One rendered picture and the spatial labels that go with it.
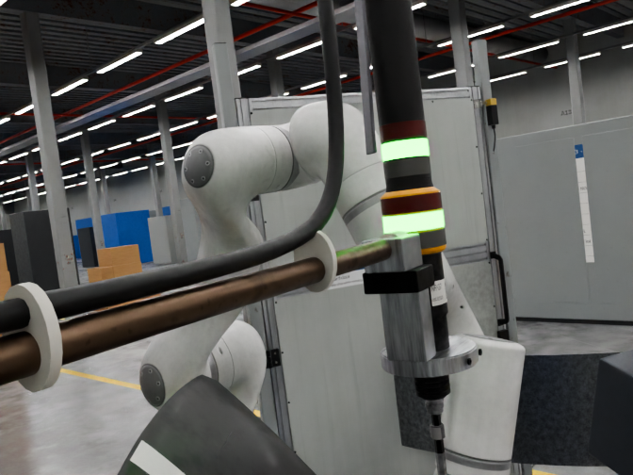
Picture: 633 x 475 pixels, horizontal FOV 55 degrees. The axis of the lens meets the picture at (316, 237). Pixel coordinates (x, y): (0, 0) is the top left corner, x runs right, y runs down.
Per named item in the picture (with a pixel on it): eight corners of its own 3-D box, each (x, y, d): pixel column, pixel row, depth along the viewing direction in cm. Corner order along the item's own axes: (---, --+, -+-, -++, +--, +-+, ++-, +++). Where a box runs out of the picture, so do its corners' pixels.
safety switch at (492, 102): (485, 152, 260) (478, 97, 258) (478, 154, 263) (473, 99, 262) (501, 151, 263) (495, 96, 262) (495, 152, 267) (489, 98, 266)
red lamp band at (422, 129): (415, 136, 41) (413, 118, 41) (372, 143, 43) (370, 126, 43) (434, 138, 44) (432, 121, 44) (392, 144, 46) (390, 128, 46)
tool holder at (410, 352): (449, 390, 38) (431, 235, 37) (351, 384, 42) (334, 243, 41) (491, 352, 45) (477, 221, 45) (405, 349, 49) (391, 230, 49)
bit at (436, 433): (445, 470, 46) (437, 403, 45) (452, 476, 45) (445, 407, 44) (432, 474, 45) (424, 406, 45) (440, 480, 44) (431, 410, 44)
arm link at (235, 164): (237, 401, 109) (162, 438, 97) (197, 362, 115) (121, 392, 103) (315, 144, 88) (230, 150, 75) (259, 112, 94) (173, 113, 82)
